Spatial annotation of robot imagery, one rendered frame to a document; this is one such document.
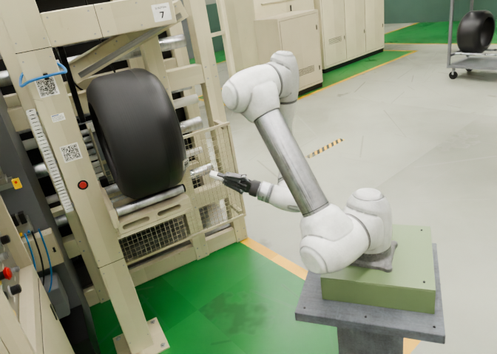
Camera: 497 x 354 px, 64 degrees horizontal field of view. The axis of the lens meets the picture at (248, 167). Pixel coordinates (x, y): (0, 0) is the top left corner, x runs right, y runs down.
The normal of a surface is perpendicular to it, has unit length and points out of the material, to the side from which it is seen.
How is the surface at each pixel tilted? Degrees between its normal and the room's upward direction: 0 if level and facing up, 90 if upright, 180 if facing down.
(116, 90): 33
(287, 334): 0
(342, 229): 54
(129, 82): 27
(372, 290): 90
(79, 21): 90
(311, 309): 0
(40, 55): 90
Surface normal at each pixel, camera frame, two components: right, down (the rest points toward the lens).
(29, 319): -0.15, -0.90
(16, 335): 0.47, 0.30
